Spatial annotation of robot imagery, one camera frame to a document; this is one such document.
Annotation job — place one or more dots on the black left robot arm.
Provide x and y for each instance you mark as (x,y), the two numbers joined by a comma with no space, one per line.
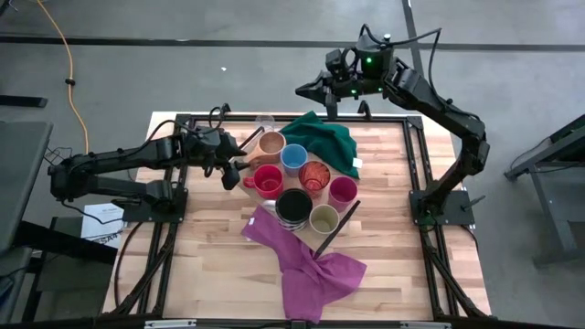
(114,157)

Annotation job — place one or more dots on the black frame clamp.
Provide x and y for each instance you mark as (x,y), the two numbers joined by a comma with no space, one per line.
(225,109)
(364,110)

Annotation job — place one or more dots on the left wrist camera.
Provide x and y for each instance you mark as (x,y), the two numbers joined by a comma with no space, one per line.
(230,176)

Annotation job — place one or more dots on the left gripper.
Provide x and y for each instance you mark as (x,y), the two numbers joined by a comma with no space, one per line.
(208,146)

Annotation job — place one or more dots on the orange glass tumbler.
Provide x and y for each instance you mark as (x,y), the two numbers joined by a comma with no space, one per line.
(314,176)

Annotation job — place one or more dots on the purple cloth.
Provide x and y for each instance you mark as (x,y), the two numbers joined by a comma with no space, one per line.
(311,279)

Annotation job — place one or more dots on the wooden tray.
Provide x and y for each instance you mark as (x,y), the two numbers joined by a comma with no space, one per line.
(338,224)

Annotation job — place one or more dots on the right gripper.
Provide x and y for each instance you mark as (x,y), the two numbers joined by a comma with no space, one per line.
(352,80)

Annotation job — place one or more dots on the light blue cup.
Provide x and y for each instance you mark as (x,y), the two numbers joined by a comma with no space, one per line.
(294,157)

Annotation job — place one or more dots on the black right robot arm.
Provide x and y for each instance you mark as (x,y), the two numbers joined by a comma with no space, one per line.
(439,107)

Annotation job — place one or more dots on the black white wavy mug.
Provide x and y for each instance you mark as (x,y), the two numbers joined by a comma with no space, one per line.
(293,208)

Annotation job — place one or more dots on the grey side table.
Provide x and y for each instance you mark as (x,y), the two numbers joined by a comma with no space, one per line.
(562,146)
(23,173)

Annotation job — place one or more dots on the red mug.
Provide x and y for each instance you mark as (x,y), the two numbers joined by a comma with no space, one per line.
(267,182)

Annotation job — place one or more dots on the white paper sheet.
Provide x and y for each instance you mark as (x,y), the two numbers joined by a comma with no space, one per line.
(100,224)

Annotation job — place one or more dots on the black table frame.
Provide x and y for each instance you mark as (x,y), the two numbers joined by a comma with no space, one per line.
(411,183)

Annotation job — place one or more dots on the pink tall tumbler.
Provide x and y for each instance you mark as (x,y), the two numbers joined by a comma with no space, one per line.
(343,192)

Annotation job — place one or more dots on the cream cup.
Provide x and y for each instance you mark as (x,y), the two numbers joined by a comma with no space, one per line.
(323,220)

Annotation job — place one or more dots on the clear glass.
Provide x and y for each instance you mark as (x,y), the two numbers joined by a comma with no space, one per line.
(265,122)

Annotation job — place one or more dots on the green cloth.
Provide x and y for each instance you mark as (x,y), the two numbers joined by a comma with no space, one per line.
(324,137)

